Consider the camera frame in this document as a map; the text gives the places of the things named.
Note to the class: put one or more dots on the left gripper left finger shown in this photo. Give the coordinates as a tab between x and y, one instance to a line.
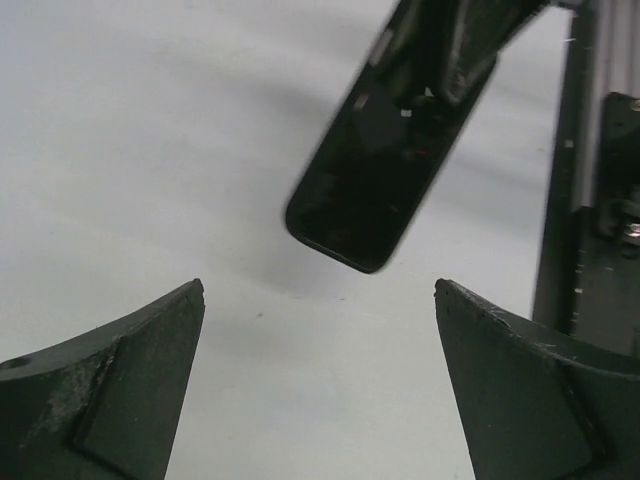
105	404

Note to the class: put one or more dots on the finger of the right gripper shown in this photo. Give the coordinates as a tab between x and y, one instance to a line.
474	33

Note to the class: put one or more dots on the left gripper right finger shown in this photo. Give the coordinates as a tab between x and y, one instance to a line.
535	403

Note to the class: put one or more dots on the phone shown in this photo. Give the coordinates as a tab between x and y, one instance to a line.
388	140

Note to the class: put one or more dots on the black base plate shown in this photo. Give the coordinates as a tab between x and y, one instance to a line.
588	276

